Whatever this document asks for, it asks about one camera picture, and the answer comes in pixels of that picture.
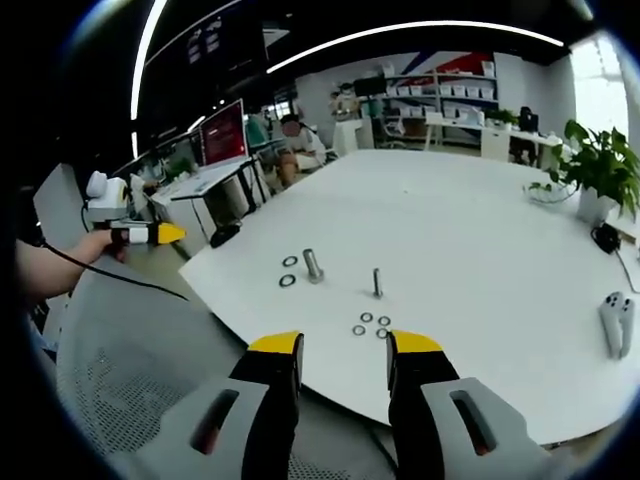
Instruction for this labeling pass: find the thick threaded stud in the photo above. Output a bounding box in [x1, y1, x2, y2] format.
[301, 248, 326, 285]

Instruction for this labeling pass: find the curved ceiling light strip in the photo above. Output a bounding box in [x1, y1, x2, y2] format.
[265, 20, 566, 75]
[129, 0, 169, 121]

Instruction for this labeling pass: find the green potted plant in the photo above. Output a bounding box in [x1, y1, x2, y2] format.
[522, 118, 640, 226]

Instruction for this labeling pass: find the black computer mouse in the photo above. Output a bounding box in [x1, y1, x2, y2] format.
[209, 222, 244, 249]

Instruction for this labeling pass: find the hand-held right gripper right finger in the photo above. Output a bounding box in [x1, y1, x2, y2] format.
[384, 329, 557, 480]

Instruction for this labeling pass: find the white office desk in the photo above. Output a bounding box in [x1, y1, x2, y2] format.
[149, 157, 274, 256]

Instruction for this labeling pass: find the person's left hand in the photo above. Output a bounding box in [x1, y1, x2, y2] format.
[73, 228, 130, 272]

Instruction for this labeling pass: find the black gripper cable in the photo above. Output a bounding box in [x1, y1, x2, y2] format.
[34, 202, 192, 303]

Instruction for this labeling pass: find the shelf with white boxes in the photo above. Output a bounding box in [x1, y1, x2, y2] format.
[382, 62, 501, 149]

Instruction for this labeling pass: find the monitor with red screen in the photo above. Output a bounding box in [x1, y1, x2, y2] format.
[199, 98, 250, 169]

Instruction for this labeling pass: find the small black device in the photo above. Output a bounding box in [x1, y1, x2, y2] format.
[591, 222, 622, 253]

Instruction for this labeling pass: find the white handheld controller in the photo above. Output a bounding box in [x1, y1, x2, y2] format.
[598, 290, 637, 361]

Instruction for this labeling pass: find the black device cable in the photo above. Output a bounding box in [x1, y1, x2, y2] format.
[613, 248, 640, 295]

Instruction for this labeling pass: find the grey mesh chair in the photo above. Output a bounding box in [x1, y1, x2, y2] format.
[53, 258, 401, 480]

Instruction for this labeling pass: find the long white desk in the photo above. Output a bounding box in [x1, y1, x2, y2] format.
[423, 110, 564, 169]

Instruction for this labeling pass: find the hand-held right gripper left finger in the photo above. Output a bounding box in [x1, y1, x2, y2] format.
[134, 329, 305, 480]

